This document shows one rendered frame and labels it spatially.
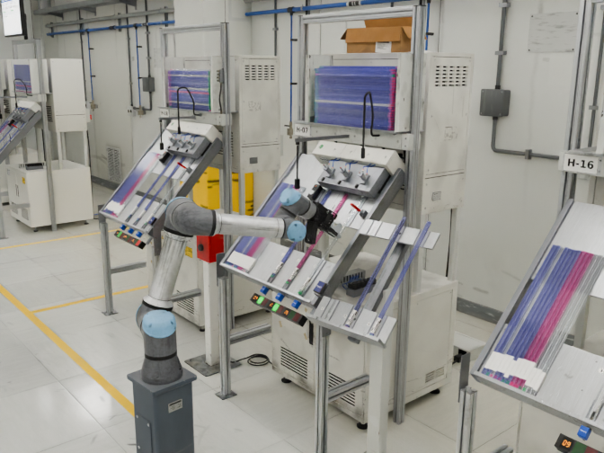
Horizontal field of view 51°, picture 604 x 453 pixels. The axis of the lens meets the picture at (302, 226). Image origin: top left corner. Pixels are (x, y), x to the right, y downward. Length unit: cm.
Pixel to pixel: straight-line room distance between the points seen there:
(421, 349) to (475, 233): 142
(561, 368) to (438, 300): 125
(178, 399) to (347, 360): 92
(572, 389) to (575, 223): 60
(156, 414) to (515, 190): 270
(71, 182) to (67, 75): 107
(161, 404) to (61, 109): 490
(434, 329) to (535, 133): 148
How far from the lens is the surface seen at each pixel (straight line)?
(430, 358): 329
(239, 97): 395
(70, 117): 694
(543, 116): 408
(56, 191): 697
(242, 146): 399
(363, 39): 335
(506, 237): 429
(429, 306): 315
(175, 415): 244
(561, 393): 201
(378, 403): 264
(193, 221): 224
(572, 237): 228
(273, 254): 290
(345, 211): 280
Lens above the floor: 164
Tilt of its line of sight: 14 degrees down
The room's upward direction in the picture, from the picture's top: 1 degrees clockwise
